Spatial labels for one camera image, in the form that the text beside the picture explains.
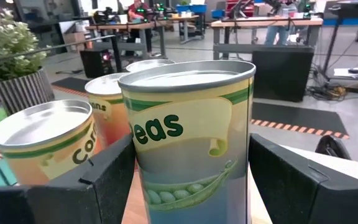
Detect floor cable pile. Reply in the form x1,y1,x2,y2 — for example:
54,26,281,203
305,81,349,101

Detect large black computer tower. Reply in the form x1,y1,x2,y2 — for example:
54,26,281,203
251,49,316,103

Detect corn tin can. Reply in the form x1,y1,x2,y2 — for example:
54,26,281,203
0,99,98,187

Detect tall tin can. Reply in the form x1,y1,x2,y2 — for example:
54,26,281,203
126,58,177,74

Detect blue storage bins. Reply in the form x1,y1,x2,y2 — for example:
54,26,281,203
175,2,208,16

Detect wooden work table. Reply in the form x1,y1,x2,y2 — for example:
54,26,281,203
210,16,324,60
85,19,169,60

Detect white-flowered plant in striped pot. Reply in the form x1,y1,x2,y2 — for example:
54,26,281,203
0,4,55,115

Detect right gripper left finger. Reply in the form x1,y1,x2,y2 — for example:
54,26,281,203
0,133,136,224

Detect cardboard box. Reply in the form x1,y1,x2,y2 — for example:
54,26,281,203
61,30,87,53

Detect black floor mat striped edge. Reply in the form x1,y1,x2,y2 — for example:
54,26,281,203
50,76,90,98
251,101,351,141

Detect peas tin can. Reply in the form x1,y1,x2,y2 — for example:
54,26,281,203
117,59,257,224

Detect person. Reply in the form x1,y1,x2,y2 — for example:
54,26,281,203
126,0,154,57
264,0,295,47

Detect small black computer red light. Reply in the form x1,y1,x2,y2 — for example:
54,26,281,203
79,47,118,79

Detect beans tin can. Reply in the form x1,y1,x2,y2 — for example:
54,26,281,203
85,72,132,150

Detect black desk stand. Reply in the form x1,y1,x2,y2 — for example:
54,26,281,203
321,0,358,83

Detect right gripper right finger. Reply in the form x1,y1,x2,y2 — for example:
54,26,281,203
249,133,358,224

